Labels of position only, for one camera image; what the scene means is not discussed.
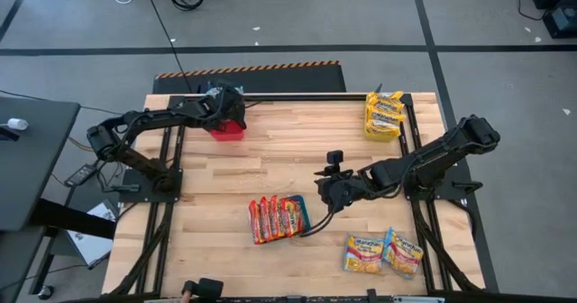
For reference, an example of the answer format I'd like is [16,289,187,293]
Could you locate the black power adapter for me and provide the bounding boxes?
[63,161,99,188]

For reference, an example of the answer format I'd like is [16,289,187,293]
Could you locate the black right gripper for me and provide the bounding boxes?
[299,170,375,239]

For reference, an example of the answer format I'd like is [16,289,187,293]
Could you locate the blue-edged Maruchan ramen pack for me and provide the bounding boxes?
[341,233,386,276]
[205,80,245,97]
[381,226,426,280]

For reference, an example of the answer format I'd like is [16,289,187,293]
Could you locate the teal plastic bin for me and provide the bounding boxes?
[246,193,313,246]

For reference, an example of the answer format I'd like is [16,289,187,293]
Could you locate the pink plastic bin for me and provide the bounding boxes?
[209,118,247,142]

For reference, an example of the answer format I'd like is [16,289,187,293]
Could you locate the black desk base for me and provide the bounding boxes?
[27,197,117,295]

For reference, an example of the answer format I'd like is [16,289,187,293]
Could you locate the dark grey desk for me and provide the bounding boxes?
[0,96,82,233]

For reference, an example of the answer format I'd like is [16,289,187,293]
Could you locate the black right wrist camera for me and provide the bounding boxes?
[325,149,345,167]

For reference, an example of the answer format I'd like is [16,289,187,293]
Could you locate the yellow Maruchan ramen pack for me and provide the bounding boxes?
[367,90,405,104]
[367,97,407,115]
[365,108,406,127]
[364,120,402,138]

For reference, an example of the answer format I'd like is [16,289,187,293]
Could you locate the white printed box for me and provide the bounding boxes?
[66,200,117,268]

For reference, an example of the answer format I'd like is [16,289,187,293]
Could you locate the black hazard-striped floor mat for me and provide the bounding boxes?
[151,60,347,95]

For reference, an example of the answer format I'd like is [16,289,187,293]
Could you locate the stack of yellow snack packets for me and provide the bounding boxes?
[362,90,407,143]

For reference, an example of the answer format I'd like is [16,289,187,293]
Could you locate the white bottle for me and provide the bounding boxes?
[6,117,30,132]

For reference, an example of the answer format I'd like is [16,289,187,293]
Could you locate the long black floor cable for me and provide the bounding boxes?
[142,0,194,95]

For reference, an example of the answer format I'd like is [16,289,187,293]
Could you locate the red Maruchan ramen pack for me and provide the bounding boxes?
[257,196,275,243]
[247,197,265,245]
[268,194,285,240]
[278,196,304,239]

